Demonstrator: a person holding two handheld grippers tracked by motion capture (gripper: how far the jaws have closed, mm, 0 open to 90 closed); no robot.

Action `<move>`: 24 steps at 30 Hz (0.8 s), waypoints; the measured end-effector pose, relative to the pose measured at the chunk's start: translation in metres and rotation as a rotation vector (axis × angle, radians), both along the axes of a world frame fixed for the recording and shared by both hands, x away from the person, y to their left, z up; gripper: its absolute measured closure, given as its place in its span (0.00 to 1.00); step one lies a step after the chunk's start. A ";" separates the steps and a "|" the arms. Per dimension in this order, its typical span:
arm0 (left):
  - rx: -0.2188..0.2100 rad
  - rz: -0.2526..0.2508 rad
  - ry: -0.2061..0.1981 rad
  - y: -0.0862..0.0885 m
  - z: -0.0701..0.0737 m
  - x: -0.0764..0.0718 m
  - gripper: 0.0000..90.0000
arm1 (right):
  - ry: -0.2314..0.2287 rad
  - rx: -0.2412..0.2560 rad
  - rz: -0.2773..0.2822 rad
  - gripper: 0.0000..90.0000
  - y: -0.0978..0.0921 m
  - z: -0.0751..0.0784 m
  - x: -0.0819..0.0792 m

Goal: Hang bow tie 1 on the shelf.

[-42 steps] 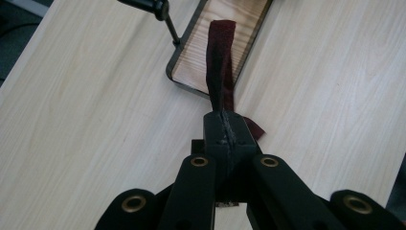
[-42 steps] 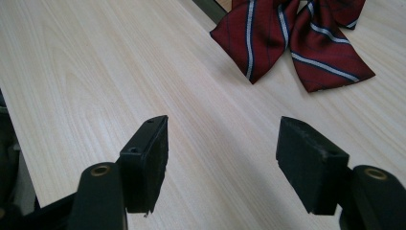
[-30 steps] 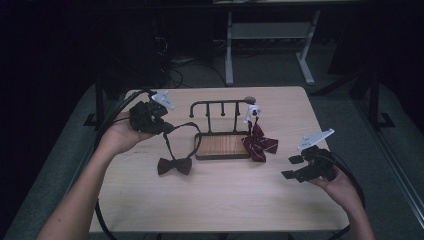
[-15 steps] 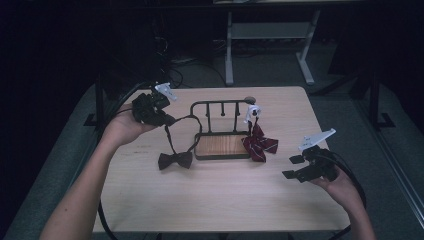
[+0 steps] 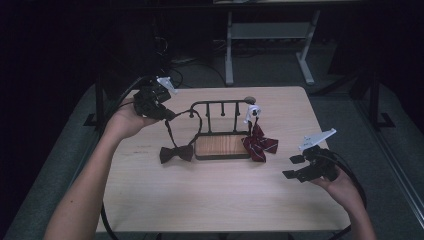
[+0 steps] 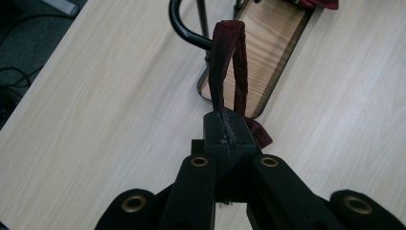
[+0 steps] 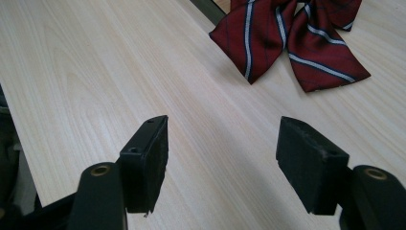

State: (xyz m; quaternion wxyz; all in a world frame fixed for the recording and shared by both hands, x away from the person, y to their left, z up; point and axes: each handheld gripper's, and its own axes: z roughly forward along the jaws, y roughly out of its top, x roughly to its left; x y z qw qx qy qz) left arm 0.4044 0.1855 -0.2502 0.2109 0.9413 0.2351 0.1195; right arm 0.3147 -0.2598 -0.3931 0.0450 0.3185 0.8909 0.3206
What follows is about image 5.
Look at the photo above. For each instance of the black metal stand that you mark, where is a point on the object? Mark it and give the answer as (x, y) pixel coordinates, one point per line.
(99, 100)
(375, 100)

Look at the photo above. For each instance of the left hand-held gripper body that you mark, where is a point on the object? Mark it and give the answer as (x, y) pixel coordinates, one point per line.
(150, 100)

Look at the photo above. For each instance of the white desk frame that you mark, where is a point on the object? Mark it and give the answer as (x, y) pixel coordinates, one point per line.
(270, 30)

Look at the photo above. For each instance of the person's left hand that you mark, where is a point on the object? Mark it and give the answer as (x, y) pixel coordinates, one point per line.
(128, 123)

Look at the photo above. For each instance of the dark brown bow tie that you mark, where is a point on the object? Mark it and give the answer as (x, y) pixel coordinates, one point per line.
(176, 154)

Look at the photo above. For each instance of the grey round disc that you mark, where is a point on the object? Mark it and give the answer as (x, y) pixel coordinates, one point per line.
(250, 99)

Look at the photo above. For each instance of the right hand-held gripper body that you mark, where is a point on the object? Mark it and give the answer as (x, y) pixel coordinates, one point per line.
(320, 166)

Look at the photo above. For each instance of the black rack with wooden tray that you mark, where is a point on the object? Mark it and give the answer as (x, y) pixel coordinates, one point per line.
(220, 145)

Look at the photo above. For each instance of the striped dark red bow tie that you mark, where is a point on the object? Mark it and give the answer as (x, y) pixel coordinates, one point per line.
(256, 143)

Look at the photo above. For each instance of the person's right hand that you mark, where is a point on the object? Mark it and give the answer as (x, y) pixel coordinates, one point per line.
(340, 190)

